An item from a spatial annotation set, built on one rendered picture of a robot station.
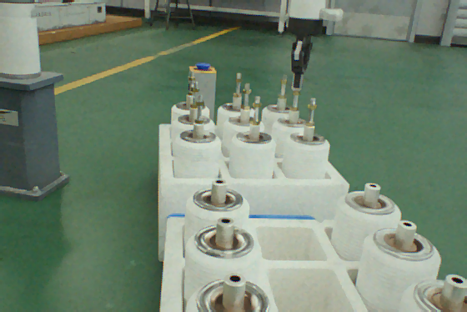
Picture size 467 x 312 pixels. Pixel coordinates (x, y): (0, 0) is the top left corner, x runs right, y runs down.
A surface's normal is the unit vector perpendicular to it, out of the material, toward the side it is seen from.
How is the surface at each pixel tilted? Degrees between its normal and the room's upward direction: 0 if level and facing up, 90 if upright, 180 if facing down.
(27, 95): 93
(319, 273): 90
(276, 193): 90
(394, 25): 90
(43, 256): 0
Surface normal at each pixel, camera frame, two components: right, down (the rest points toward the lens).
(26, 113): 0.51, 0.33
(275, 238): 0.09, 0.36
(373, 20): -0.24, 0.33
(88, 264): 0.07, -0.93
